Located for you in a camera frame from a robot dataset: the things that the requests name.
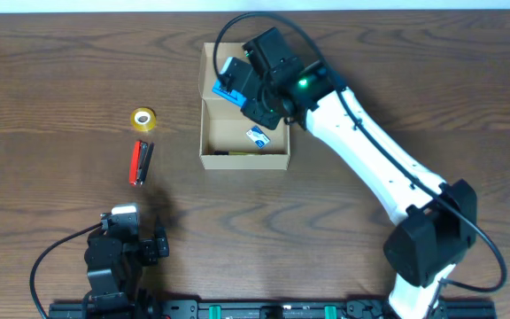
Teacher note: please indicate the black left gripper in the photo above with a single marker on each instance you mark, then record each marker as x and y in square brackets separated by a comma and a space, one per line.
[156, 247]

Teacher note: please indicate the blue whiteboard duster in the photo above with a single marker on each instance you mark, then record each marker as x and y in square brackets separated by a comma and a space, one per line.
[233, 96]

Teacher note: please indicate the cardboard box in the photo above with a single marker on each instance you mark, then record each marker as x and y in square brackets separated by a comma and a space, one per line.
[223, 127]

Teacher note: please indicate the red black stapler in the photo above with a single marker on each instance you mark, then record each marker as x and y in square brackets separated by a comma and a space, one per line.
[140, 162]

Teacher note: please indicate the yellow tape roll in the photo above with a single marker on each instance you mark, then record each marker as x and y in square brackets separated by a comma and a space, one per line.
[143, 119]

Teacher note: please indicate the small blue white box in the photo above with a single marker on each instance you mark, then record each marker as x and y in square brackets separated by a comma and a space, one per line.
[257, 135]

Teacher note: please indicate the yellow blue highlighter marker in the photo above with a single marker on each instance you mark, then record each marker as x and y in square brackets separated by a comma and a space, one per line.
[230, 153]

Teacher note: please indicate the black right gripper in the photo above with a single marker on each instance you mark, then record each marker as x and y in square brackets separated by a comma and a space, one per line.
[266, 120]

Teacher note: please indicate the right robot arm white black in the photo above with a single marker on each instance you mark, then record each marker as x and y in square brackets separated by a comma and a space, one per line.
[434, 220]

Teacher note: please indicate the black mounting rail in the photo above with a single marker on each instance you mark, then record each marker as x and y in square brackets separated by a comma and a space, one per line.
[191, 309]

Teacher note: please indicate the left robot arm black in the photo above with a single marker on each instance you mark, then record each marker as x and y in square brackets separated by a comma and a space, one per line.
[115, 260]

